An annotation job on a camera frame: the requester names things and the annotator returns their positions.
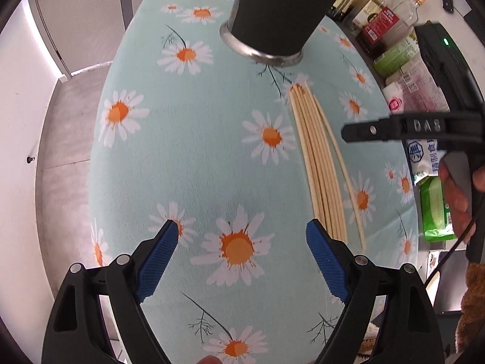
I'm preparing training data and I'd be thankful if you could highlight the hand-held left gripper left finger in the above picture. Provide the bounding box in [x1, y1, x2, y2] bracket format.
[42, 219, 179, 364]

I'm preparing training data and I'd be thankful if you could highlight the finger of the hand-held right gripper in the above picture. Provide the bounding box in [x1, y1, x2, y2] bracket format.
[342, 112, 461, 145]

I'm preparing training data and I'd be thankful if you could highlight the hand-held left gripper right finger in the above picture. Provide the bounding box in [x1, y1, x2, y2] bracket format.
[305, 218, 445, 364]

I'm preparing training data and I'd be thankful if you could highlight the bunch of wooden chopsticks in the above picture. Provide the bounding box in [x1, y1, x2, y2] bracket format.
[289, 83, 367, 253]

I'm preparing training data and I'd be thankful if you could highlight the black cup with steel base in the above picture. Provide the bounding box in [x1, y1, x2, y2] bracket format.
[220, 0, 359, 67]

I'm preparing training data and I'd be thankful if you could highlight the person's right hand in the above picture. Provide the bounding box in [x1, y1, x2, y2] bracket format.
[439, 164, 475, 243]

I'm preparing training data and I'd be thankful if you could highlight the white sugar bag pink print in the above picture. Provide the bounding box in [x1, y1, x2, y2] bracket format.
[382, 59, 451, 115]

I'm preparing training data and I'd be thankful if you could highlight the white blue salt bag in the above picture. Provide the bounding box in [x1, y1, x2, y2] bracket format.
[405, 138, 446, 186]

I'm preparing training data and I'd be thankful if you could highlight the light green packet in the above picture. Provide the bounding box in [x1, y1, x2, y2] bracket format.
[373, 40, 419, 78]

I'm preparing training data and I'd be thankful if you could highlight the clear bottle yellow cap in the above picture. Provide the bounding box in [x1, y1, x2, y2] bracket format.
[392, 0, 429, 40]

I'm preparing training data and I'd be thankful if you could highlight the green white plastic packet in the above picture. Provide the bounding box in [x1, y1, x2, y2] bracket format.
[420, 176, 459, 242]

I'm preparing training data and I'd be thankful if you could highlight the dark bottle red label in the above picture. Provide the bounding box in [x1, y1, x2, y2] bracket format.
[358, 8, 404, 59]

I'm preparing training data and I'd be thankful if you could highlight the daisy print tablecloth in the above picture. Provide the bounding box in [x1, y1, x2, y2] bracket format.
[89, 0, 417, 364]

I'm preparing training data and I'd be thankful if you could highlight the black cable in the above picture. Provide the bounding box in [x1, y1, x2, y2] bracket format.
[423, 212, 477, 289]

